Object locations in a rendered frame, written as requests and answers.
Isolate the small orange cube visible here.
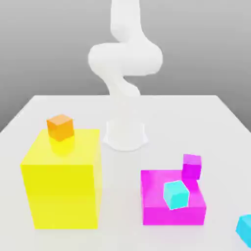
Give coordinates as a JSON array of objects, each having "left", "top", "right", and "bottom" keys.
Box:
[{"left": 46, "top": 114, "right": 75, "bottom": 142}]

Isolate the small purple cube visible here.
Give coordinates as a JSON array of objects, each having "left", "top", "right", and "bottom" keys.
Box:
[{"left": 181, "top": 153, "right": 202, "bottom": 180}]

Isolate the small turquoise cube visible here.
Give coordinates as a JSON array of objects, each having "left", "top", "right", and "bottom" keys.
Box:
[{"left": 163, "top": 180, "right": 190, "bottom": 211}]

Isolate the small sky blue cube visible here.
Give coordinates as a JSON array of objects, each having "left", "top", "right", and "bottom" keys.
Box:
[{"left": 235, "top": 214, "right": 251, "bottom": 249}]

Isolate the large yellow box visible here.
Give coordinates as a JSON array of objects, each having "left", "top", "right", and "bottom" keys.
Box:
[{"left": 20, "top": 128, "right": 102, "bottom": 230}]

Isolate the large magenta box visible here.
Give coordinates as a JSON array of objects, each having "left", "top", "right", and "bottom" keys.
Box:
[{"left": 140, "top": 170, "right": 207, "bottom": 226}]

